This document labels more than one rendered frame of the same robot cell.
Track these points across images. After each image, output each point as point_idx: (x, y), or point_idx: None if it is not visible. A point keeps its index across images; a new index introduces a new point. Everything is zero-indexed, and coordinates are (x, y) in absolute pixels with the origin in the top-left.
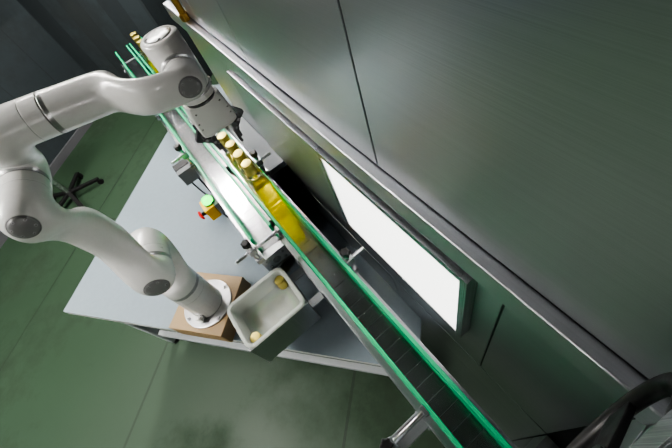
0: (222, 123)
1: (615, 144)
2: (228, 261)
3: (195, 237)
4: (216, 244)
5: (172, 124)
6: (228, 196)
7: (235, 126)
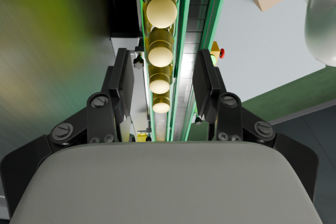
0: (147, 187)
1: None
2: (227, 2)
3: (226, 48)
4: (220, 28)
5: (180, 134)
6: (195, 44)
7: (101, 111)
